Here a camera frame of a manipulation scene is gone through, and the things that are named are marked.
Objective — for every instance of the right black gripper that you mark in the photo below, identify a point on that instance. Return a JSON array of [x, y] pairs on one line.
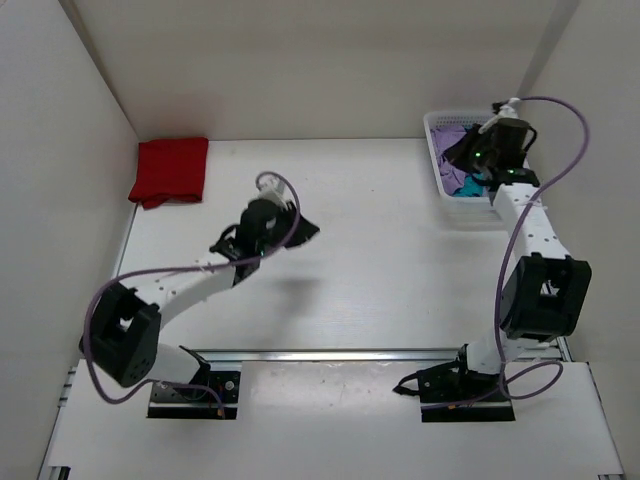
[[459, 155]]

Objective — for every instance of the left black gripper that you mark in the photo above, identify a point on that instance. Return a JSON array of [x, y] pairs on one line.
[[303, 232]]

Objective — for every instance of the red t shirt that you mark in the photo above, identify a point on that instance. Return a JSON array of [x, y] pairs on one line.
[[170, 170]]

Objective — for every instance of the purple t shirt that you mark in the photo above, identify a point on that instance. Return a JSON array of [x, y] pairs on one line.
[[455, 182]]

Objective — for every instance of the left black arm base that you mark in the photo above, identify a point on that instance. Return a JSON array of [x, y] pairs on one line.
[[212, 393]]

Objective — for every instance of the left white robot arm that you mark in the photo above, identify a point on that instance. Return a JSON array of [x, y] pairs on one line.
[[126, 324]]

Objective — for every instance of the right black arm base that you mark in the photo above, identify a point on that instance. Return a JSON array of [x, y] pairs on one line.
[[452, 393]]

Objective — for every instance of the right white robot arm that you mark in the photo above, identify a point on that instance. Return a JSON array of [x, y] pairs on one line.
[[541, 297]]

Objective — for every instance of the teal t shirt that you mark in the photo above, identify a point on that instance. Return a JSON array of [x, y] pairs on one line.
[[473, 187]]

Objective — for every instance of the white plastic basket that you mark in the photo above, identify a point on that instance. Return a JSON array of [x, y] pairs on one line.
[[466, 118]]

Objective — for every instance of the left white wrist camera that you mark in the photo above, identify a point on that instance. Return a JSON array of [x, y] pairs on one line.
[[271, 188]]

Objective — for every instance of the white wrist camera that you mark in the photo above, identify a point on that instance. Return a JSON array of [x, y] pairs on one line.
[[271, 188], [504, 109]]

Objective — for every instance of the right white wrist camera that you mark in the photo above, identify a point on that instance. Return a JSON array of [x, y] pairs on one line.
[[504, 109]]

